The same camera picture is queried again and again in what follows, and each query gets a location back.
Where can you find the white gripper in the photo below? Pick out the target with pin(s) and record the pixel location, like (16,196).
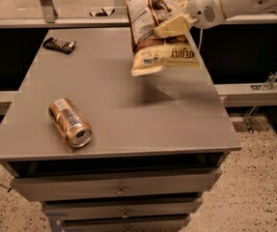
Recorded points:
(203,10)

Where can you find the black candy bar wrapper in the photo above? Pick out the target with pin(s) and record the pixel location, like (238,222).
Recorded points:
(59,45)

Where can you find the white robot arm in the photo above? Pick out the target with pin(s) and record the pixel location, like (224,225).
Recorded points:
(232,8)

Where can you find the top grey drawer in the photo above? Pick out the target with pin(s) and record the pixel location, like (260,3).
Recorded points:
(116,184)

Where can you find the grey drawer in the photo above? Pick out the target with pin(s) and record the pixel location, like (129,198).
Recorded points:
(116,184)
(130,208)
(134,224)

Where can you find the orange soda can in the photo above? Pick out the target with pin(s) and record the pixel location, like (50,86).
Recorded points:
(70,123)

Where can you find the grey drawer cabinet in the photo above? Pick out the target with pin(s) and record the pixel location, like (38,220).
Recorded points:
(163,121)

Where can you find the brown chip bag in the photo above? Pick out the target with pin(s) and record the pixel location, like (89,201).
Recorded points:
(152,54)

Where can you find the bottom grey drawer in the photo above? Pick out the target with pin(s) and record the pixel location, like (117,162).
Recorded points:
(134,224)

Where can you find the middle grey drawer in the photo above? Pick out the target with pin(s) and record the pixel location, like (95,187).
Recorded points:
(130,208)

